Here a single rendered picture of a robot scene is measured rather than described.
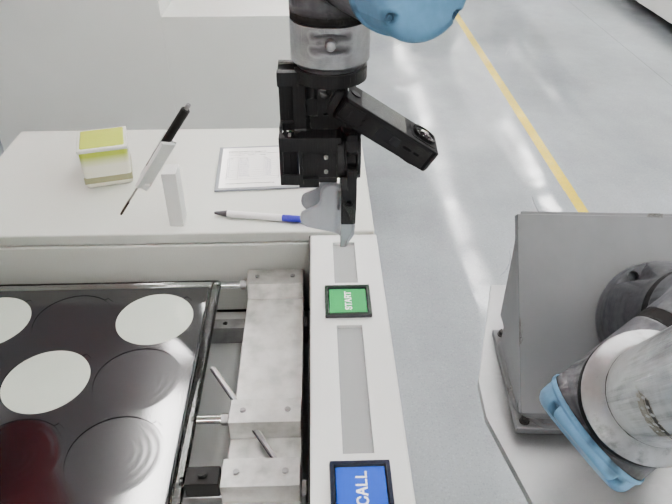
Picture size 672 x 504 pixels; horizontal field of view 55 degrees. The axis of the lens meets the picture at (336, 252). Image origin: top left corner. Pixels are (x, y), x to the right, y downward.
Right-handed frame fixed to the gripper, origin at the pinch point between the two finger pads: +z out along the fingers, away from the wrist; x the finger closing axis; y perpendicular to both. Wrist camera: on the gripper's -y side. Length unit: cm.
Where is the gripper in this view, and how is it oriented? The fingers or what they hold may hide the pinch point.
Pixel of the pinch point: (349, 235)
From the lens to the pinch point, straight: 73.0
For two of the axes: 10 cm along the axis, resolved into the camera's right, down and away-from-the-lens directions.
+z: 0.0, 8.1, 5.9
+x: 0.1, 5.9, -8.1
